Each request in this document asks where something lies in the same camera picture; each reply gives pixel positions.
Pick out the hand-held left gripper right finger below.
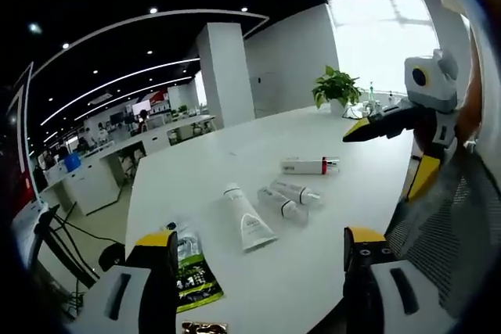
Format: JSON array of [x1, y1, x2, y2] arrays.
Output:
[[343, 225, 463, 334]]

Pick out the white skincare bottle red band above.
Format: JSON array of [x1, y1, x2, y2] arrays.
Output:
[[280, 156, 341, 177]]

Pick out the green skincare sachet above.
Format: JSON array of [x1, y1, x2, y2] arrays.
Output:
[[171, 223, 227, 314]]

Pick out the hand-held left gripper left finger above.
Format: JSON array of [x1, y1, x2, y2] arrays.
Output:
[[64, 230, 180, 334]]

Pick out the black round base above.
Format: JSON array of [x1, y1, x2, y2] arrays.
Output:
[[97, 242, 127, 273]]

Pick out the gold foil packet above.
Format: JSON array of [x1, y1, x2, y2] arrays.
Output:
[[181, 321, 229, 334]]

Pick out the small white tube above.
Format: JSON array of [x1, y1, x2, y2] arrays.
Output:
[[269, 178, 326, 209], [256, 186, 310, 224]]

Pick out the potted green plant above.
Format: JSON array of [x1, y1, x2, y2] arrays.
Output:
[[311, 65, 364, 118]]

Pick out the grey mesh chair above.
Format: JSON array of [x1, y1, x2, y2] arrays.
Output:
[[385, 145, 501, 320]]

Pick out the white long counter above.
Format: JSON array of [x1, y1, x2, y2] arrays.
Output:
[[38, 113, 217, 217]]

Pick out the white skincare tube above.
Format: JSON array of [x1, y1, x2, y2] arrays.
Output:
[[222, 182, 278, 253]]

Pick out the black tripod stand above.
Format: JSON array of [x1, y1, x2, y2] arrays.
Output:
[[33, 203, 103, 292]]

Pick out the blue box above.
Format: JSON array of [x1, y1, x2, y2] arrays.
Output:
[[62, 153, 84, 173]]

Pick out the grey cabinet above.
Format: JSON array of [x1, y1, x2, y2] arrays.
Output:
[[252, 70, 275, 118]]

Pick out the small items with cables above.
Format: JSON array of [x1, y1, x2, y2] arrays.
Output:
[[343, 82, 404, 120]]

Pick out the black cable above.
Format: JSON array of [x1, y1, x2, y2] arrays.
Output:
[[64, 278, 89, 314]]

